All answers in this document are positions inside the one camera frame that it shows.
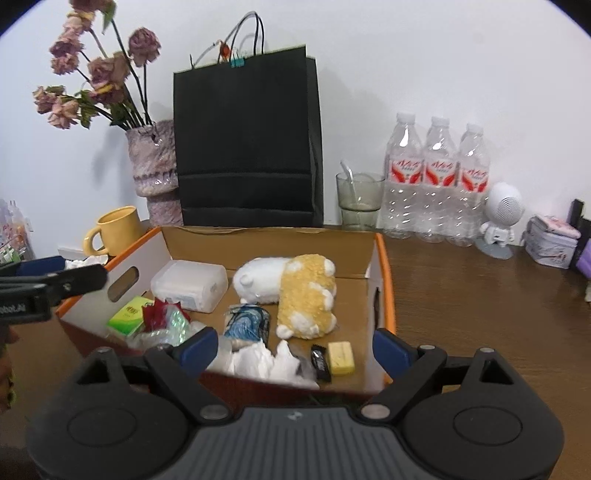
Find clear water bottle red label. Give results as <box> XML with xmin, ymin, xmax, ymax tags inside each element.
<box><xmin>376</xmin><ymin>112</ymin><xmax>424</xmax><ymax>239</ymax></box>
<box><xmin>416</xmin><ymin>116</ymin><xmax>460</xmax><ymax>244</ymax></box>
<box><xmin>450</xmin><ymin>123</ymin><xmax>491</xmax><ymax>247</ymax></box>

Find large white tissue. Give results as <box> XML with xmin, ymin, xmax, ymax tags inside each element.
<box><xmin>215</xmin><ymin>339</ymin><xmax>319</xmax><ymax>388</ymax></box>

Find red fabric rose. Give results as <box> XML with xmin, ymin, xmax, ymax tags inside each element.
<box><xmin>142</xmin><ymin>298</ymin><xmax>191</xmax><ymax>333</ymax></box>

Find black paper bag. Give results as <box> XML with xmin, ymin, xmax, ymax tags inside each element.
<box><xmin>173</xmin><ymin>11</ymin><xmax>325</xmax><ymax>228</ymax></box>

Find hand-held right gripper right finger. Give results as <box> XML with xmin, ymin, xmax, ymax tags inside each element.
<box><xmin>360</xmin><ymin>328</ymin><xmax>515</xmax><ymax>422</ymax></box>

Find yellow mug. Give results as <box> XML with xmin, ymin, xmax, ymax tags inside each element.
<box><xmin>83</xmin><ymin>206</ymin><xmax>145</xmax><ymax>257</ymax></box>

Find blue patterned packet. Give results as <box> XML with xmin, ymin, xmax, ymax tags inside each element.
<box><xmin>224</xmin><ymin>305</ymin><xmax>271</xmax><ymax>344</ymax></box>

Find clear bag colourful packets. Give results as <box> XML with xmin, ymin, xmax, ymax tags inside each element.
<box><xmin>0</xmin><ymin>198</ymin><xmax>36</xmax><ymax>266</ymax></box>

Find green tissue packet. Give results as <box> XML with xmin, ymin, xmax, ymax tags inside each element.
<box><xmin>107</xmin><ymin>298</ymin><xmax>155</xmax><ymax>337</ymax></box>

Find translucent plastic swab box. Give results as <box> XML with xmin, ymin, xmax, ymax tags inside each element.
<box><xmin>150</xmin><ymin>260</ymin><xmax>229</xmax><ymax>313</ymax></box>

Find black candy bar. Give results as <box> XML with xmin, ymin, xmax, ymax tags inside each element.
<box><xmin>310</xmin><ymin>344</ymin><xmax>332</xmax><ymax>383</ymax></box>

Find clear glass cup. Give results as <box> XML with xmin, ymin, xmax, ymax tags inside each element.
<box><xmin>335</xmin><ymin>172</ymin><xmax>385</xmax><ymax>232</ymax></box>

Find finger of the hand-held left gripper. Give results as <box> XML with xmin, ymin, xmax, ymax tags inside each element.
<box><xmin>0</xmin><ymin>264</ymin><xmax>110</xmax><ymax>305</ymax></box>
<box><xmin>0</xmin><ymin>255</ymin><xmax>66</xmax><ymax>278</ymax></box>

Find yellow rectangular block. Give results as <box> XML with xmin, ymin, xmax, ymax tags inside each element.
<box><xmin>328</xmin><ymin>340</ymin><xmax>356</xmax><ymax>376</ymax></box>

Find yellow white plush toy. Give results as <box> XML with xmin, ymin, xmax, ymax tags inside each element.
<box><xmin>232</xmin><ymin>253</ymin><xmax>338</xmax><ymax>340</ymax></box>

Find purple tissue pack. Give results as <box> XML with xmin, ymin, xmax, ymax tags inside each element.
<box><xmin>575</xmin><ymin>242</ymin><xmax>591</xmax><ymax>280</ymax></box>

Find clear plastic bag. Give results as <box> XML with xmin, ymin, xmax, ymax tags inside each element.
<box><xmin>127</xmin><ymin>307</ymin><xmax>208</xmax><ymax>352</ymax></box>

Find clear straw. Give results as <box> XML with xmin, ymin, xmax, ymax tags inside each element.
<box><xmin>341</xmin><ymin>160</ymin><xmax>359</xmax><ymax>204</ymax></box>

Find red cardboard box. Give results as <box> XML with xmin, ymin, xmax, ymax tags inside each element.
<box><xmin>55</xmin><ymin>225</ymin><xmax>398</xmax><ymax>407</ymax></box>

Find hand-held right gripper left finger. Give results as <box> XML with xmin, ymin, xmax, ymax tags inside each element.
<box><xmin>76</xmin><ymin>326</ymin><xmax>229</xmax><ymax>423</ymax></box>

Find dried pink flowers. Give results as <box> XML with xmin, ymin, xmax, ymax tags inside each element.
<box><xmin>32</xmin><ymin>0</ymin><xmax>162</xmax><ymax>131</ymax></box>

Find small crumpled white tissue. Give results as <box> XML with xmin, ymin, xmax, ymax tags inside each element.
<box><xmin>65</xmin><ymin>256</ymin><xmax>109</xmax><ymax>269</ymax></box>

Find grey tin box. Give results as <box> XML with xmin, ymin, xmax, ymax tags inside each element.
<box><xmin>524</xmin><ymin>215</ymin><xmax>581</xmax><ymax>269</ymax></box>

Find purple textured vase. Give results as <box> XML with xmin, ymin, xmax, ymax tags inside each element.
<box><xmin>126</xmin><ymin>119</ymin><xmax>184</xmax><ymax>227</ymax></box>

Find white robot speaker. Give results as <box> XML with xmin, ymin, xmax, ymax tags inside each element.
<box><xmin>475</xmin><ymin>182</ymin><xmax>525</xmax><ymax>260</ymax></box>

